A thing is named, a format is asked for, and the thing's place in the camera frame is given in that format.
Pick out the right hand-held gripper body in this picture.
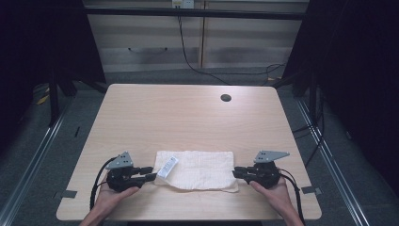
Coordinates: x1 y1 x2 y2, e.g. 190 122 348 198
247 150 291 190

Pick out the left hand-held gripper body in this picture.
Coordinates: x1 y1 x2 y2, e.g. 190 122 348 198
104 151 143 193

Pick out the cream cloth with white label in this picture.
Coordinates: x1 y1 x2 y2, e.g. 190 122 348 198
152 150 240 194

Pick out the person's left hand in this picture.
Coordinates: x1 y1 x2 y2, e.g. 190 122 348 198
93 174 141 218

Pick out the person's right hand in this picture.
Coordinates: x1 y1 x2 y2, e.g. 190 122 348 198
248 176 295 218

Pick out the grey tape strip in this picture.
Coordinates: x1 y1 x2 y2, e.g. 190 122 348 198
60 189 78 200
300 185 323 196

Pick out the black metal stand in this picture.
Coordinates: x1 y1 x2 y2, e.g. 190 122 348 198
308 71 318 124
47 70 61 127

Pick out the black curtain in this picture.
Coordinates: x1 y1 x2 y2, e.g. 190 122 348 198
0 0 106 154
281 0 399 197

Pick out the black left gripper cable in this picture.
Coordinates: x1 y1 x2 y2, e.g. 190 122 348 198
89 156 119 211

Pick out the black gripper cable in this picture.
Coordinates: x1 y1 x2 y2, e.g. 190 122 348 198
89 156 119 211
278 168 307 226

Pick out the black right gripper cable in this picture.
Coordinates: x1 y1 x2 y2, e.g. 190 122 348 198
278 168 307 226

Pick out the thin black floor cable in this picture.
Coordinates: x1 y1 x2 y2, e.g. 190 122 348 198
292 92 326 169

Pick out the metal floor rail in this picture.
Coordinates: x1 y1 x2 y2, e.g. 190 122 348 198
295 97 373 226
0 102 75 226

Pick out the long black floor cable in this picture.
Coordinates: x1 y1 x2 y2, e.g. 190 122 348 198
176 8 287 87

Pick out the black horizontal frame bar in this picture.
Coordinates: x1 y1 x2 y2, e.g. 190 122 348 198
84 7 311 21

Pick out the white wall socket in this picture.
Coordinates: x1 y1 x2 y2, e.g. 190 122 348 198
170 0 196 9

